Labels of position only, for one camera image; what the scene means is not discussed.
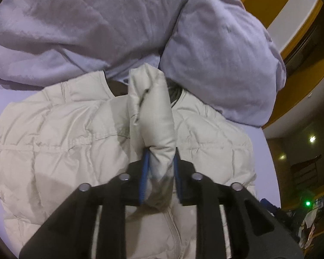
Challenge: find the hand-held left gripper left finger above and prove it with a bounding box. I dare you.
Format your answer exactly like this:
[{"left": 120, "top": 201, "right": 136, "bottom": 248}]
[{"left": 19, "top": 151, "right": 152, "bottom": 259}]

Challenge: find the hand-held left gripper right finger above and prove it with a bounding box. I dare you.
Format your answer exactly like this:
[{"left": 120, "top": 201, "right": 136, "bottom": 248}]
[{"left": 173, "top": 152, "right": 304, "bottom": 259}]

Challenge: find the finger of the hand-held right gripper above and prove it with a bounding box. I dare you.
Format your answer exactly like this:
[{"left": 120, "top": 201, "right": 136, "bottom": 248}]
[{"left": 260, "top": 198, "right": 280, "bottom": 217}]

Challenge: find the white puffer jacket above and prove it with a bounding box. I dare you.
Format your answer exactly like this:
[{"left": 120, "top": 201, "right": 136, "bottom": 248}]
[{"left": 0, "top": 63, "right": 257, "bottom": 259}]

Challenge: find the pile of clutter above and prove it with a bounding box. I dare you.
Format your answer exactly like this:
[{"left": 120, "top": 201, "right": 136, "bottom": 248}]
[{"left": 289, "top": 196, "right": 324, "bottom": 250}]

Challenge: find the dark wooden chair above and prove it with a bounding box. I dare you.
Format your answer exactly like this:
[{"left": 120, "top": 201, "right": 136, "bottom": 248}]
[{"left": 289, "top": 154, "right": 324, "bottom": 195}]

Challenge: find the lavender pillow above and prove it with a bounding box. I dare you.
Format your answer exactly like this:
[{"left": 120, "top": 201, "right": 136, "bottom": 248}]
[
  {"left": 159, "top": 0, "right": 287, "bottom": 127},
  {"left": 0, "top": 0, "right": 195, "bottom": 88}
]

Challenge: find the left lavender pillow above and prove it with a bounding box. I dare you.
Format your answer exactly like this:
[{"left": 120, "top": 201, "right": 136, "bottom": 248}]
[{"left": 0, "top": 0, "right": 195, "bottom": 88}]

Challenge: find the yellow wooden door frame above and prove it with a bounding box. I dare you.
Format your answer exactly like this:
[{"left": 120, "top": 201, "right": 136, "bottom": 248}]
[{"left": 240, "top": 0, "right": 324, "bottom": 130}]

